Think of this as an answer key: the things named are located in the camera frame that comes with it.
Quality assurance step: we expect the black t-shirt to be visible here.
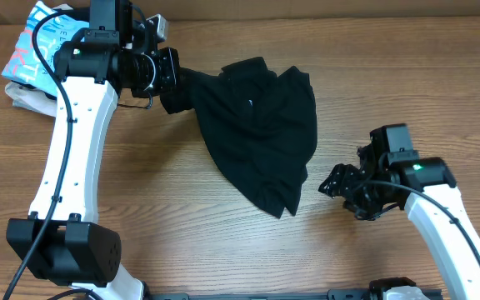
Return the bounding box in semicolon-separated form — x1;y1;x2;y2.
160;57;318;218

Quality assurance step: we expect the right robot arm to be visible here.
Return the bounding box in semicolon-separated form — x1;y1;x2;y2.
318;123;480;299

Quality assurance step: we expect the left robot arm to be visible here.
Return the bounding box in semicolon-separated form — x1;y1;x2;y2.
6;1;180;299

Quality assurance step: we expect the light blue printed t-shirt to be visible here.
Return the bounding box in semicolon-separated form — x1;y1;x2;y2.
2;1;89;97

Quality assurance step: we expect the beige folded garment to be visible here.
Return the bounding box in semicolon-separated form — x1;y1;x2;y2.
4;82;57;117

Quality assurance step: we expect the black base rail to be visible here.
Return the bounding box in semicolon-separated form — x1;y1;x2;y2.
143;288;383;300

